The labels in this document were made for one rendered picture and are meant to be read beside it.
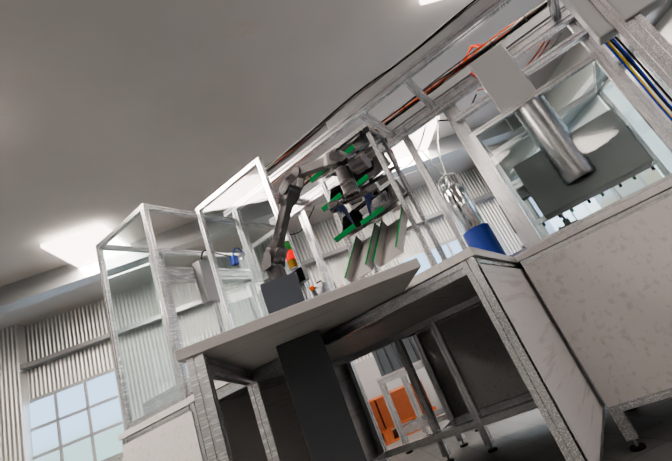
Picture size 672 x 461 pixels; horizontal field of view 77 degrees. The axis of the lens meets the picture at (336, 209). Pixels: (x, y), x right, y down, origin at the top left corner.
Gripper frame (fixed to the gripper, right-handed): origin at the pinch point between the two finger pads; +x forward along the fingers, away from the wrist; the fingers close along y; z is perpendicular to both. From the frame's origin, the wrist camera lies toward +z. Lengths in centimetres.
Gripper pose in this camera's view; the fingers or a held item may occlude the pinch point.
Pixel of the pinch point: (358, 211)
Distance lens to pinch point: 146.6
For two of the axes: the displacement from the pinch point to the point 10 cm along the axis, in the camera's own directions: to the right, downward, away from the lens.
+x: 3.2, 8.9, -3.3
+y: -9.1, 3.9, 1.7
